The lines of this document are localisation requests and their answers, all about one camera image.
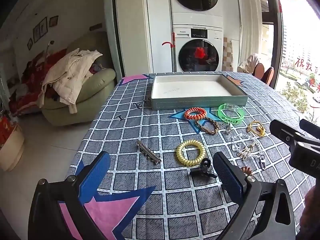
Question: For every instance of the black claw hair clip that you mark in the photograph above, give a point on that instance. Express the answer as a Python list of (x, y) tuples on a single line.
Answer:
[(203, 172)]

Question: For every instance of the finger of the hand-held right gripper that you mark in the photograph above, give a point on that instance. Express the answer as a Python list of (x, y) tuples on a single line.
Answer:
[(285, 131), (311, 128)]

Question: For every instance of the large framed wall picture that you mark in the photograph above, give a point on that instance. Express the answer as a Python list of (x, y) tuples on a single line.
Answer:
[(40, 30)]

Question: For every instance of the red window decal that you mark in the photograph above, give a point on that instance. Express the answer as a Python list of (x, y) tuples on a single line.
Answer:
[(306, 62)]

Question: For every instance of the silver metal hair clip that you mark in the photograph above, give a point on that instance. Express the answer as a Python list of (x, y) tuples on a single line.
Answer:
[(150, 153)]

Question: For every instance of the white round bin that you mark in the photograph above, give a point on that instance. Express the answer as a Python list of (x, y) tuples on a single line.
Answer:
[(11, 147)]

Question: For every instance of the small framed wall picture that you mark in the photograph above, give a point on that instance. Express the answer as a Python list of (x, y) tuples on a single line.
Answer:
[(53, 21), (30, 43)]

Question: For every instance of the shallow grey-green cardboard box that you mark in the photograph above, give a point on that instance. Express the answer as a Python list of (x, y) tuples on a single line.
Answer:
[(190, 86)]

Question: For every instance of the light green armchair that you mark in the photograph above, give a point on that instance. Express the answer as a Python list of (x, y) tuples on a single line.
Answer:
[(100, 80)]

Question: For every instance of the cream jacket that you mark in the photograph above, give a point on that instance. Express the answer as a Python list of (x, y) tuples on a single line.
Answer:
[(67, 75)]

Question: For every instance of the checkered beige cloth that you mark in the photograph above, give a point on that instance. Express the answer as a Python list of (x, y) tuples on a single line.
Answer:
[(227, 55)]

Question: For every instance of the white washing machine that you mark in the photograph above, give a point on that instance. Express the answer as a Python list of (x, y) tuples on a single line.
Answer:
[(197, 50)]

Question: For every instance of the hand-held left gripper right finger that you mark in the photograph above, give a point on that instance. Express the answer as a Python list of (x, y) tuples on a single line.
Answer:
[(227, 172)]

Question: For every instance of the person's right forearm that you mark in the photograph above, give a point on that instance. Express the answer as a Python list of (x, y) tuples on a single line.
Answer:
[(311, 215)]

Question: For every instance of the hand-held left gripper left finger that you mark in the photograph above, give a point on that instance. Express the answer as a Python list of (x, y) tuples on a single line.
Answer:
[(96, 172)]

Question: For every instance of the orange chair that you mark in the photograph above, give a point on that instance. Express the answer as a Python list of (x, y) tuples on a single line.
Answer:
[(265, 73)]

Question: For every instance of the green translucent wristband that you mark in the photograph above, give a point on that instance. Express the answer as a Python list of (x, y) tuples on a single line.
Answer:
[(226, 120)]

